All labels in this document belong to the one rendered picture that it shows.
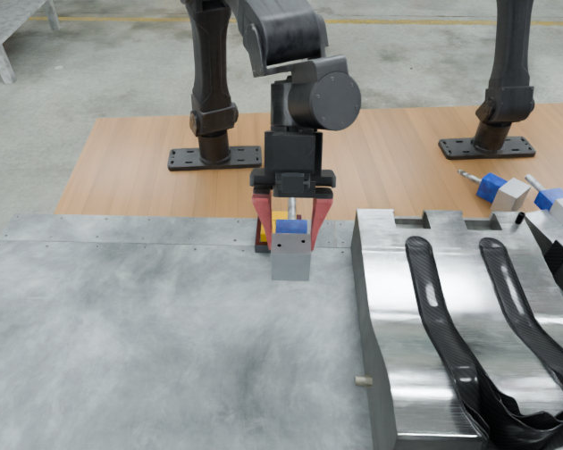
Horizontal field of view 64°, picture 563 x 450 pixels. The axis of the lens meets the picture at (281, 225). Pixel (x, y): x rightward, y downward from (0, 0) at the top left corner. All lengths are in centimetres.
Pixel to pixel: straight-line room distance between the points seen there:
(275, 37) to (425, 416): 41
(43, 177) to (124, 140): 147
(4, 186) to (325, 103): 224
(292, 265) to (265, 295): 15
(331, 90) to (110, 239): 52
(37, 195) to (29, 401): 181
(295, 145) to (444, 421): 30
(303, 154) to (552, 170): 75
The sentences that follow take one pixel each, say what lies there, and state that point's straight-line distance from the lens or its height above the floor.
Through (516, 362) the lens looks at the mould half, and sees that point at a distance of 57.
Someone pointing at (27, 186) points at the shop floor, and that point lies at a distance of 253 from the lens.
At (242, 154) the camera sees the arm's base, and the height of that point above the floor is 81.
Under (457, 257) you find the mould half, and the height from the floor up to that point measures 89.
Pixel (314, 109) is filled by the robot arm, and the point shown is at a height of 115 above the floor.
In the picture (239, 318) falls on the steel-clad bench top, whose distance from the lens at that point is 69.
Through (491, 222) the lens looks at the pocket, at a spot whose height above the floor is 87.
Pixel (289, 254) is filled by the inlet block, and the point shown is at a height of 96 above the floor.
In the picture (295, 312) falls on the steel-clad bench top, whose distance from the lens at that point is 70.
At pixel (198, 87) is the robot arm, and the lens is 86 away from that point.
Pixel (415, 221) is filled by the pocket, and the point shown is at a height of 87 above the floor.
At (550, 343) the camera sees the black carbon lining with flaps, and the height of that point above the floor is 90.
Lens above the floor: 137
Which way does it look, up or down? 43 degrees down
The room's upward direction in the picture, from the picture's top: straight up
